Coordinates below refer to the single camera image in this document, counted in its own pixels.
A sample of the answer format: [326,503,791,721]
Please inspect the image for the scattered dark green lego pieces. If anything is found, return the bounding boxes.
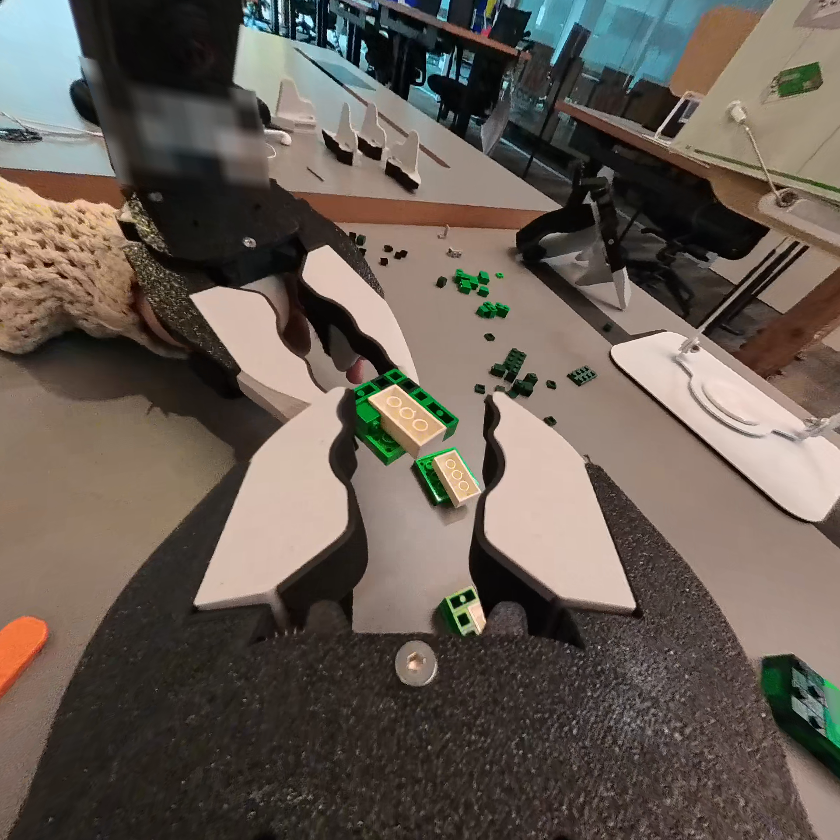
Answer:
[351,231,559,427]

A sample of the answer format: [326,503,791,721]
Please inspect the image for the black pouch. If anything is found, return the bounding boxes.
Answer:
[69,77,106,129]

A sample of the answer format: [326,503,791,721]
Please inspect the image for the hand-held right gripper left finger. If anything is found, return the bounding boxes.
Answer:
[192,386,368,630]

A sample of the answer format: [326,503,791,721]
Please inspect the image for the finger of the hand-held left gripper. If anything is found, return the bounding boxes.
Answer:
[297,244,421,389]
[189,277,330,422]

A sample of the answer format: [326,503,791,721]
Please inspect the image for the person's left forearm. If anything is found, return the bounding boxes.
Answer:
[0,177,142,355]

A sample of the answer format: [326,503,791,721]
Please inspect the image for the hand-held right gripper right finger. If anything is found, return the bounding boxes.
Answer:
[469,391,637,627]

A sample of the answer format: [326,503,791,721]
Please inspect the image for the green lego assembly white brick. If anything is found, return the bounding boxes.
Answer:
[354,369,459,467]

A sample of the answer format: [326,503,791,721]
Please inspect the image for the scattered bright green lego pieces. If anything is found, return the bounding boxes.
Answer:
[436,268,511,321]

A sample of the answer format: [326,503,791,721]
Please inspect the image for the white cable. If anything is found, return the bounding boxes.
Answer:
[0,112,106,142]

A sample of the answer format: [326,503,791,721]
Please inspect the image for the open lego instruction booklet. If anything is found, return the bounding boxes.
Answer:
[672,0,840,193]

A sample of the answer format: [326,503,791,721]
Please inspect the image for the spare hand-held gripper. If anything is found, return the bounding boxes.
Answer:
[516,164,632,311]

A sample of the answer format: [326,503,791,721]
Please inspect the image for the book stand with white base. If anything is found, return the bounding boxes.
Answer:
[610,98,840,522]

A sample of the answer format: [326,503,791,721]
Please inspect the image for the black office chair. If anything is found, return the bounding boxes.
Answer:
[427,8,532,129]
[623,157,769,316]

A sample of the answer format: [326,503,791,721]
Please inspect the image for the tan rounded board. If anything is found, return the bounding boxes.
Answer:
[669,7,765,99]

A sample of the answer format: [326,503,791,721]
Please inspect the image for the white frame stand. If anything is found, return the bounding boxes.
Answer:
[656,92,704,142]

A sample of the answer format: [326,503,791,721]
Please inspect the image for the person's left hand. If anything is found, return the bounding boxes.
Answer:
[133,276,367,388]

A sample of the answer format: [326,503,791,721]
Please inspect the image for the orange brick separator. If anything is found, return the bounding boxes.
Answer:
[0,617,50,697]

